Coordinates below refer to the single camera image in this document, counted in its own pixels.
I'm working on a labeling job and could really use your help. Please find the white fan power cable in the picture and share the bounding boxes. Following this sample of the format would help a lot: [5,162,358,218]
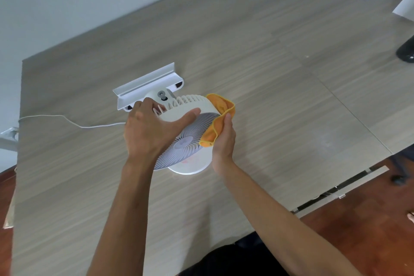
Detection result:
[18,114,127,129]

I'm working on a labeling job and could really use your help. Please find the white desk socket tray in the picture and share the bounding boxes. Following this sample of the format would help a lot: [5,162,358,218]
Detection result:
[112,63,185,111]

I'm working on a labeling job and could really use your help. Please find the light wooden board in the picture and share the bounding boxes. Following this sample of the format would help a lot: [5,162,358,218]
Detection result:
[2,188,16,230]

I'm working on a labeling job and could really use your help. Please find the person's right forearm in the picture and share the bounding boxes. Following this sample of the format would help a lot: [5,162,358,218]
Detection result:
[215,161,363,276]

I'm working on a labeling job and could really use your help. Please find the white paper sheet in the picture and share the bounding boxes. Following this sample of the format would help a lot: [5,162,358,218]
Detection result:
[392,0,414,22]

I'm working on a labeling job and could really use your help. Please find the person's right hand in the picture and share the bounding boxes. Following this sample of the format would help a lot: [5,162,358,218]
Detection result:
[211,112,237,173]

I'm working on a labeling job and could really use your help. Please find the person's left hand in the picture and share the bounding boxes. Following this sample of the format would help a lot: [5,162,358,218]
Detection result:
[123,97,202,168]

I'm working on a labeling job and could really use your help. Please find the orange microfiber cloth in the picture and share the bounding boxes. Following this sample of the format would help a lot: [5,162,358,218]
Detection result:
[198,93,236,148]

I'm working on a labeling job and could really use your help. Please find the person's left forearm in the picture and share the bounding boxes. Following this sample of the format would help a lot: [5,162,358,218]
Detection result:
[86,159,156,276]

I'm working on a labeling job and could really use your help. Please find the white fan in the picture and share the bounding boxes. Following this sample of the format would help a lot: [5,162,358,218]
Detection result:
[142,88,224,176]

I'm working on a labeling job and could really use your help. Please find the white vertical pipe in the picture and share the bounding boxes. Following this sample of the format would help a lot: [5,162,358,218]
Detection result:
[0,127,19,153]

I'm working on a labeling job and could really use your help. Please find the person's dark shorts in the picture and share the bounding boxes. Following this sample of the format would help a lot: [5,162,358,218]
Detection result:
[178,231,292,276]

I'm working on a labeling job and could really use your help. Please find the black rounded object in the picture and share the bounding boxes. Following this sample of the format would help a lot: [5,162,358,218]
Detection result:
[395,34,414,64]

